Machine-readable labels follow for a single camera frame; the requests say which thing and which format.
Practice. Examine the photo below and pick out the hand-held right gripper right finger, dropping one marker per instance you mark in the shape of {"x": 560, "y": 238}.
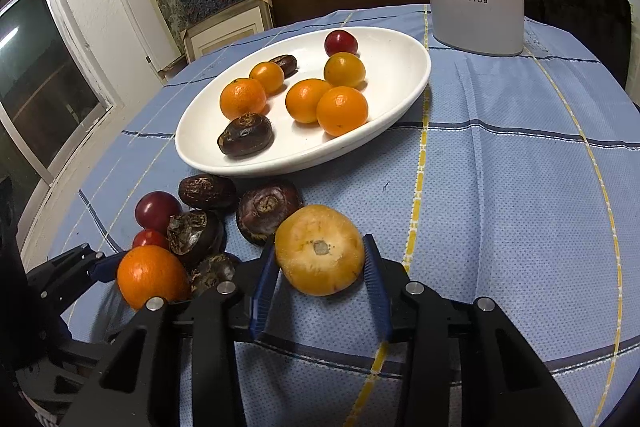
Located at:
{"x": 376, "y": 287}

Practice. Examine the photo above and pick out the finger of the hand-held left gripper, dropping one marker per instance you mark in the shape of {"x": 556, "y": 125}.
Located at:
{"x": 85, "y": 349}
{"x": 106, "y": 267}

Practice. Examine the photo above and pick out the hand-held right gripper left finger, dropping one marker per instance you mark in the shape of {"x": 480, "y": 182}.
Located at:
{"x": 265, "y": 287}

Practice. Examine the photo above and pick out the yellow round fruit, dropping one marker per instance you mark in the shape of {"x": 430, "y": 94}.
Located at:
{"x": 320, "y": 249}

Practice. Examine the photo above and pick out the dark water chestnut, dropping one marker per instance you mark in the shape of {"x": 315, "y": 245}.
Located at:
{"x": 207, "y": 192}
{"x": 212, "y": 269}
{"x": 287, "y": 64}
{"x": 195, "y": 234}
{"x": 267, "y": 209}
{"x": 246, "y": 134}

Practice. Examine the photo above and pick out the small orange mandarin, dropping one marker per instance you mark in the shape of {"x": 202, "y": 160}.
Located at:
{"x": 267, "y": 77}

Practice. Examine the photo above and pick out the white plate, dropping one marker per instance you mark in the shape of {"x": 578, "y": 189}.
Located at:
{"x": 390, "y": 72}

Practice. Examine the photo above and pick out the small red plum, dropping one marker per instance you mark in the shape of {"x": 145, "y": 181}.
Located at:
{"x": 149, "y": 238}

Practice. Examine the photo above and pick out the window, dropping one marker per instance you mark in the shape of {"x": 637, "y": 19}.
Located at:
{"x": 45, "y": 82}

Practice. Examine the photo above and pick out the white board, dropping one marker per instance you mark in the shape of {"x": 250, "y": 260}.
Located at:
{"x": 135, "y": 17}

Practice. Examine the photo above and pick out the pale picture frame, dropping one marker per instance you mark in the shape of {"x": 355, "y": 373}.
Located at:
{"x": 230, "y": 27}

